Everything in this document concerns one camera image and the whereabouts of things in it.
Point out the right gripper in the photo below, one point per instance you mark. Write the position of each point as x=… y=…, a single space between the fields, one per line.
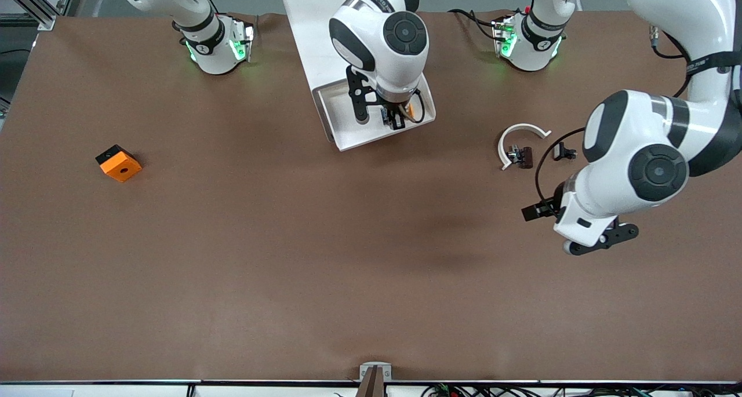
x=395 y=115

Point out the orange button box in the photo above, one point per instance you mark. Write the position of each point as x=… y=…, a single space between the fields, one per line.
x=122 y=168

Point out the white table edge rail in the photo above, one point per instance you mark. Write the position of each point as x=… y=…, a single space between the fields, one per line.
x=116 y=390

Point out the aluminium frame profile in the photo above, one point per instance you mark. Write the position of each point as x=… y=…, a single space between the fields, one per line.
x=43 y=20

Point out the small brown black component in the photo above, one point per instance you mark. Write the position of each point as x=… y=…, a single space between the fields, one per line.
x=524 y=157

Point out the grey metal bracket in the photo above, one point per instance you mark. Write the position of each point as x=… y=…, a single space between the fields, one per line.
x=364 y=371

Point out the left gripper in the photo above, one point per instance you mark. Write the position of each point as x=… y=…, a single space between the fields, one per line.
x=544 y=209

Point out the brown table cover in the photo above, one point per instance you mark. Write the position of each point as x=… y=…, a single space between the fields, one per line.
x=371 y=269

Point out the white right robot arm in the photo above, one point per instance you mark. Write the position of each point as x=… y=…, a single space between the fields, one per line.
x=382 y=37

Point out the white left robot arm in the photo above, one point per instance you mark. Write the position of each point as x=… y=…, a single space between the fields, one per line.
x=655 y=153

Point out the small black clip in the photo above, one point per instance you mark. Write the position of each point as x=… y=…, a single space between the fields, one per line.
x=561 y=152

